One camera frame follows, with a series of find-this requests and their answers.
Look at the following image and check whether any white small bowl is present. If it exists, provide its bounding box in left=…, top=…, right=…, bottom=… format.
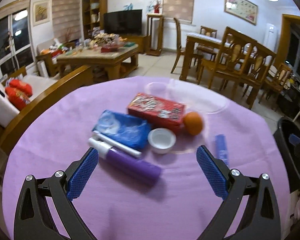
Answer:
left=147, top=128, right=177, bottom=154

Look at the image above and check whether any wooden armchair with toys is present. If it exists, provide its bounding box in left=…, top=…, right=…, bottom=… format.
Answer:
left=36, top=38, right=76, bottom=77

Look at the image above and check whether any far wooden dining chair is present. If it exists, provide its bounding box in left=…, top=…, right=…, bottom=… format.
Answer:
left=171, top=17, right=184, bottom=74

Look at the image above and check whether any black trash bin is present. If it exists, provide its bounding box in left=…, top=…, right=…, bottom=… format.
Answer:
left=273, top=117, right=300, bottom=193

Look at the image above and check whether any wooden coffee table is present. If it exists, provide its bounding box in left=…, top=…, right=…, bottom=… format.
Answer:
left=57, top=44, right=139, bottom=80

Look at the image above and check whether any orange fruit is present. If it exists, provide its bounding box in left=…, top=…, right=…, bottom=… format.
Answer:
left=183, top=112, right=204, bottom=136

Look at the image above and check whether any wooden dining table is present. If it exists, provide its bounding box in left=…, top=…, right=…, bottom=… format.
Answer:
left=179, top=33, right=222, bottom=81

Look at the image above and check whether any framed sunflower picture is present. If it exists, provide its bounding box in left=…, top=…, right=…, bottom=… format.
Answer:
left=33, top=0, right=51, bottom=26

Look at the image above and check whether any purple spray bottle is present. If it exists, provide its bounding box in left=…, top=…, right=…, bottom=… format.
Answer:
left=88, top=138, right=161, bottom=186

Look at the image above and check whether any wooden sofa with cushions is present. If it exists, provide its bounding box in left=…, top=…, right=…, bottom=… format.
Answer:
left=0, top=65, right=93, bottom=155

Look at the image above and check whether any wooden bookshelf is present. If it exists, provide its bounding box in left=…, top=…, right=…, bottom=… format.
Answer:
left=82, top=0, right=108, bottom=38

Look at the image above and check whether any framed flower wall picture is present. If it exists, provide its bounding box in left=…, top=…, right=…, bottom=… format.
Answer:
left=224, top=0, right=258, bottom=25

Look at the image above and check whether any purple round tablecloth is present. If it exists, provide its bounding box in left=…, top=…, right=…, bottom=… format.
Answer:
left=2, top=76, right=289, bottom=239

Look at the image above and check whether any black television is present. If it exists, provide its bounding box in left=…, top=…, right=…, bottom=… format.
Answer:
left=104, top=10, right=142, bottom=35

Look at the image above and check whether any wooden plant stand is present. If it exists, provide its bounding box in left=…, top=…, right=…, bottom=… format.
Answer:
left=146, top=13, right=164, bottom=56

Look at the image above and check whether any red pillow lower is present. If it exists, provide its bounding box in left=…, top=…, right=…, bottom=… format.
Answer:
left=5, top=87, right=30, bottom=111

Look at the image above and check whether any small blue wrapper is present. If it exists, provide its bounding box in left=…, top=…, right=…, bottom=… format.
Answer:
left=215, top=134, right=229, bottom=167

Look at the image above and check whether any blue tissue packet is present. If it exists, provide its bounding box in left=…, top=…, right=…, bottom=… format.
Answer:
left=93, top=110, right=151, bottom=151

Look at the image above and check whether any wooden dining chair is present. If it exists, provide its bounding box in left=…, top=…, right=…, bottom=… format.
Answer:
left=197, top=27, right=276, bottom=109
left=171, top=17, right=184, bottom=74

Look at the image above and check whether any red pillow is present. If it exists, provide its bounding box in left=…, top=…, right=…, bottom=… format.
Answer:
left=8, top=79, right=33, bottom=97
left=5, top=87, right=30, bottom=111

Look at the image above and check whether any wooden tv cabinet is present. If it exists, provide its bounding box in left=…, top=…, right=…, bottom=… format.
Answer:
left=121, top=34, right=149, bottom=54

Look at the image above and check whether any red pillow upper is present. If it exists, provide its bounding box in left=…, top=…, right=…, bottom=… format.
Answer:
left=8, top=79, right=33, bottom=97

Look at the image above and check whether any near wooden dining chair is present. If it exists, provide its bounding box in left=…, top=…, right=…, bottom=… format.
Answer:
left=197, top=27, right=276, bottom=109

